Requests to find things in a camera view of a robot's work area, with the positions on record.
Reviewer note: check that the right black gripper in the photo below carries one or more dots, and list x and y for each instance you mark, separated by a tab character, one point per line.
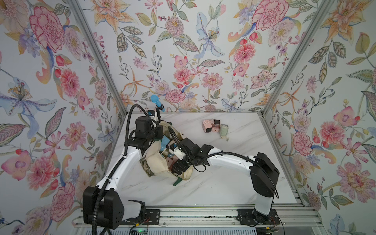
177	170

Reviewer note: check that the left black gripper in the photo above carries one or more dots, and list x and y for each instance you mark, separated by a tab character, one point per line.
159	128

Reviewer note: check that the cream green tote bag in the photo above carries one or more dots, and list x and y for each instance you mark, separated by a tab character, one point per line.
154	164

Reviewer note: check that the large pink pencil sharpener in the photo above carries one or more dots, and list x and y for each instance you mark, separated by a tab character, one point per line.
207	125

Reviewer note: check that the small pink pencil sharpener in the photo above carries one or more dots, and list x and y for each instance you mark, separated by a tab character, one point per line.
215	125

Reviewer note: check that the mint green pencil sharpener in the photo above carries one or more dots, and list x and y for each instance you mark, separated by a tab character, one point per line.
223	132

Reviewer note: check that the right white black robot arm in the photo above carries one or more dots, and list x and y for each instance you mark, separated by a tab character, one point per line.
263	173

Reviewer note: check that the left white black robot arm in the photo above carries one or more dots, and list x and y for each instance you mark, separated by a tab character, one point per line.
103	207

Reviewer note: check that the light blue pencil sharpener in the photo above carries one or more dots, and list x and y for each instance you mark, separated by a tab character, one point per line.
164	142

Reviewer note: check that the black microphone stand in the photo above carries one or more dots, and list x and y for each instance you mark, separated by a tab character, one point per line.
158	111

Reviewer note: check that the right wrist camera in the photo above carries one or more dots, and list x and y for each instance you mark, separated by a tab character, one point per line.
179	153

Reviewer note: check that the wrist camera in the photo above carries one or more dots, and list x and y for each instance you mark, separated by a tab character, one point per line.
179	153
152	114

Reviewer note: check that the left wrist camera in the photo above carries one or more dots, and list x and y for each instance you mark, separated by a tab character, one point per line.
152	114

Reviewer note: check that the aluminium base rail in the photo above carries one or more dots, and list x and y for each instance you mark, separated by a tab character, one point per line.
286	219

